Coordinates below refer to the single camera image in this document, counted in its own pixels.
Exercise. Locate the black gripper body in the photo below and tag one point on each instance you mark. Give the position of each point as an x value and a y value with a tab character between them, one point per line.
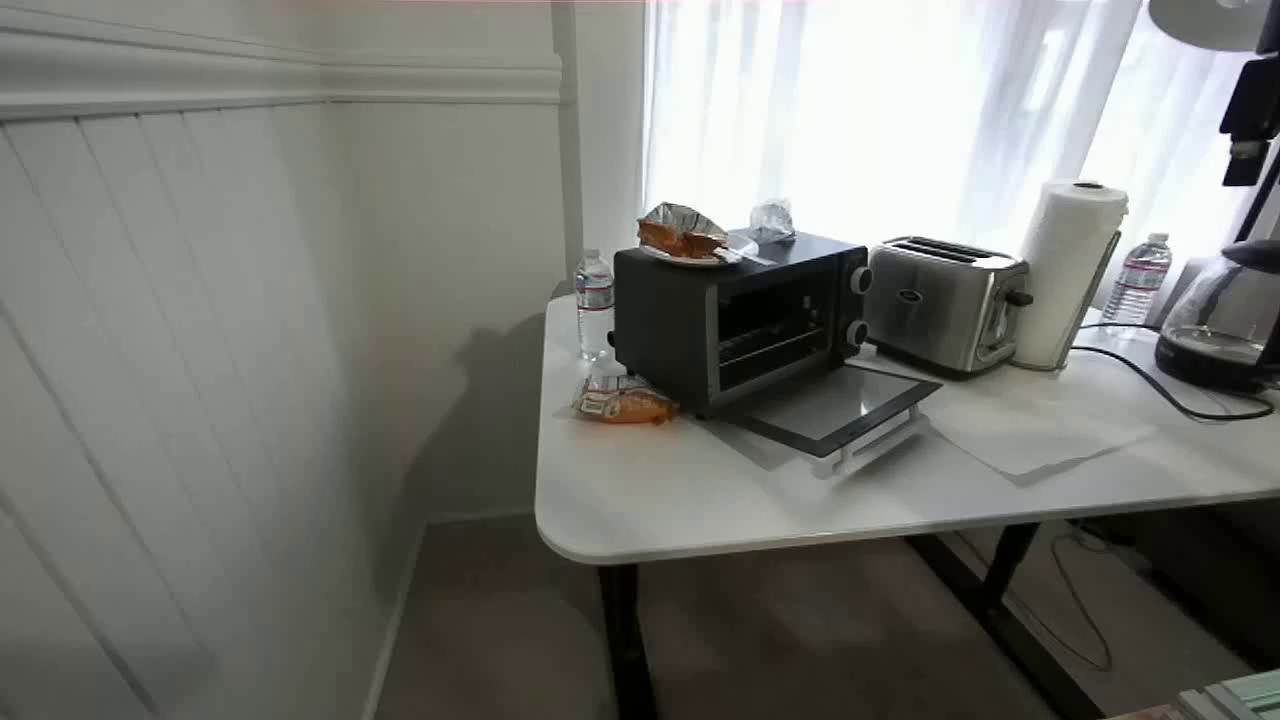
1256	122

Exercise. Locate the clear plastic bottle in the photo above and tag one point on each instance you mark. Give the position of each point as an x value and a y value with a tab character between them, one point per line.
775	227

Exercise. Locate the water bottle with label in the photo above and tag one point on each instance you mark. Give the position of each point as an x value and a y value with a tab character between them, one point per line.
1142	279

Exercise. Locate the black toaster oven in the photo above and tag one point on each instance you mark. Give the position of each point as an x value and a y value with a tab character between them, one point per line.
664	325

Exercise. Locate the clear water bottle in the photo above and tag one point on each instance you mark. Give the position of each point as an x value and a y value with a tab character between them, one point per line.
595	301

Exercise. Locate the glass electric kettle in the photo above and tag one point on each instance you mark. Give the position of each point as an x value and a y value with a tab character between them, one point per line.
1221	325

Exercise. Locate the white paper towel roll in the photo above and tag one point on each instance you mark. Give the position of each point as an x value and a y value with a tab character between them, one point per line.
1062	272

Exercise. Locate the silver two-slot toaster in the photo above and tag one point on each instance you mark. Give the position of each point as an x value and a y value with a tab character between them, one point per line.
942	305

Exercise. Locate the white paper sheet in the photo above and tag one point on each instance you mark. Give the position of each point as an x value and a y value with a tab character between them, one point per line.
1034	429

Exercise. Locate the white sheer curtain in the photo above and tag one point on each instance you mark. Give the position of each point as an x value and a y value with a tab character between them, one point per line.
855	107

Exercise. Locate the white plate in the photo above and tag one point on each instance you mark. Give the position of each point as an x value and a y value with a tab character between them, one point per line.
728	249

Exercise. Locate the pale box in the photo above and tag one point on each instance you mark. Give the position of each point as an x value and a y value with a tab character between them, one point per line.
1221	698

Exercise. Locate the crinkled snack bag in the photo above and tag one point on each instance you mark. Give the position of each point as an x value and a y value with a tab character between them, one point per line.
681	229

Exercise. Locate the orange bread bag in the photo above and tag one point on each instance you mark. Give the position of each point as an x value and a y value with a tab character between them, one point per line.
625	404

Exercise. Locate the black table frame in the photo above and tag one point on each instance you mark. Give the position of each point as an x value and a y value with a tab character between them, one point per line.
625	642

